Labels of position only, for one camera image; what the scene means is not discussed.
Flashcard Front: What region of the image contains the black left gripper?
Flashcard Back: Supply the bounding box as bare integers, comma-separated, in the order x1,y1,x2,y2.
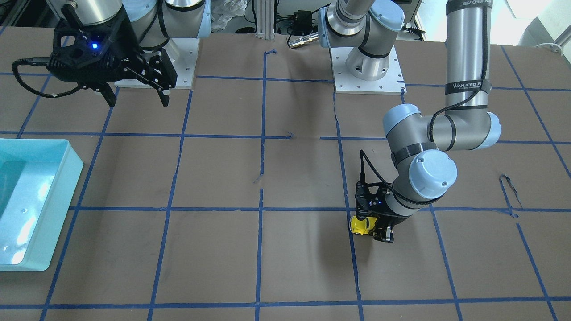
364,211,411,243

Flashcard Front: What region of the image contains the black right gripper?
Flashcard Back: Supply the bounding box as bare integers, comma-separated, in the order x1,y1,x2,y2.
47,9,177,107

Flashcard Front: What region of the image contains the yellow toy beetle car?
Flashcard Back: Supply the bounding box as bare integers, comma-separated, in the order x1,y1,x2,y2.
349,215,367,235

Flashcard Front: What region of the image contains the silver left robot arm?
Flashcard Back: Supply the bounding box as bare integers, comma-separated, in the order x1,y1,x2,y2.
318,0,501,243

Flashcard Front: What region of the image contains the teal plastic storage bin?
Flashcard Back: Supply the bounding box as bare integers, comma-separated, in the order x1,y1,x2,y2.
0,138,83,272

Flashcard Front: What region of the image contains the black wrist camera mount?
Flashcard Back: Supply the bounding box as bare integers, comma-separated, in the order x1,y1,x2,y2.
355,181,391,217

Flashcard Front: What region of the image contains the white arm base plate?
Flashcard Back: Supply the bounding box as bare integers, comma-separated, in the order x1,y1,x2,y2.
114,37,200,90
330,47,407,95

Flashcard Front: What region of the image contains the aluminium frame post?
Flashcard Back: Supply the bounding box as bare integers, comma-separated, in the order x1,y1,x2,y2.
252,0,277,42

